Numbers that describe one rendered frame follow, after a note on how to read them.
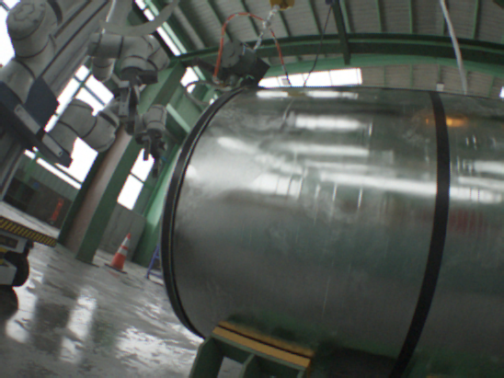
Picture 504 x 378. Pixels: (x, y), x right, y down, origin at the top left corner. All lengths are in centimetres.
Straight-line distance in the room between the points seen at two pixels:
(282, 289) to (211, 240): 22
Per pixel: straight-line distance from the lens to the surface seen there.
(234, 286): 75
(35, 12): 111
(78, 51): 174
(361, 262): 62
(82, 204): 495
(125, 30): 100
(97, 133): 161
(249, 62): 134
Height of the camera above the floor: 42
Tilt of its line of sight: 20 degrees up
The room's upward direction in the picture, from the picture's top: 19 degrees clockwise
